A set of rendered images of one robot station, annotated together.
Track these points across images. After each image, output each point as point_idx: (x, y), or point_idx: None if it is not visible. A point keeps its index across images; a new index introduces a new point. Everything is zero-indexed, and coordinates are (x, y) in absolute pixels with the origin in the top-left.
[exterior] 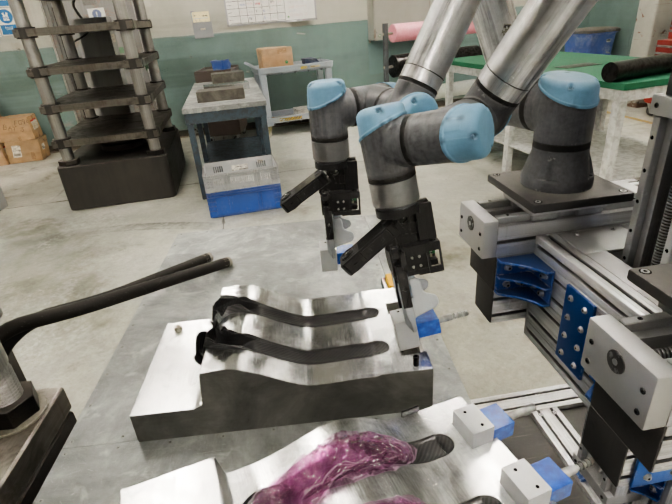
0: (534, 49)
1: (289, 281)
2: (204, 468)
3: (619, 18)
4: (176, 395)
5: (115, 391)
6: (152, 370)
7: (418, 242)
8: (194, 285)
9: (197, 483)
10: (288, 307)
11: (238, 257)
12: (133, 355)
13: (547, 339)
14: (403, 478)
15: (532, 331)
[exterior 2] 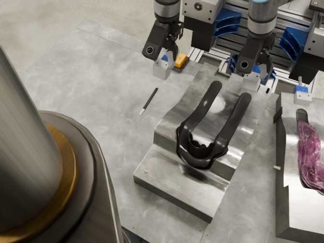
0: None
1: (117, 99)
2: (293, 190)
3: None
4: (211, 190)
5: (155, 226)
6: (179, 196)
7: (268, 39)
8: None
9: (301, 195)
10: (186, 111)
11: (54, 109)
12: (124, 208)
13: (235, 45)
14: (319, 131)
15: (222, 45)
